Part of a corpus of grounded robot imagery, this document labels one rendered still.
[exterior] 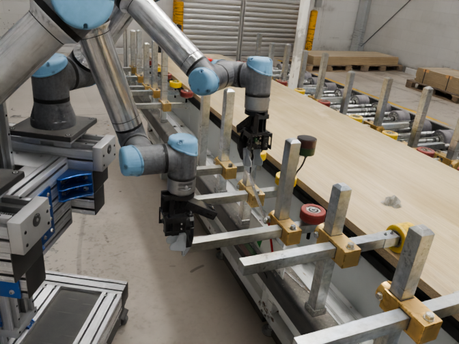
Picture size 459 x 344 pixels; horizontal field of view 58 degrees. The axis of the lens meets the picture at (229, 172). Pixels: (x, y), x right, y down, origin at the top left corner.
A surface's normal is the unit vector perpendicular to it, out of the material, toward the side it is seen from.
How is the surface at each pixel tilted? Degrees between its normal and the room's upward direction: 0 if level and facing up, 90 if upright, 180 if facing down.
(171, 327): 0
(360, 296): 90
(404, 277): 90
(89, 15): 84
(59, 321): 0
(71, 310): 0
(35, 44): 92
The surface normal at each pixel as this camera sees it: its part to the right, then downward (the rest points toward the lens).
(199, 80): -0.43, 0.34
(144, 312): 0.08, -0.91
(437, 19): -0.91, 0.10
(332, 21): 0.41, 0.41
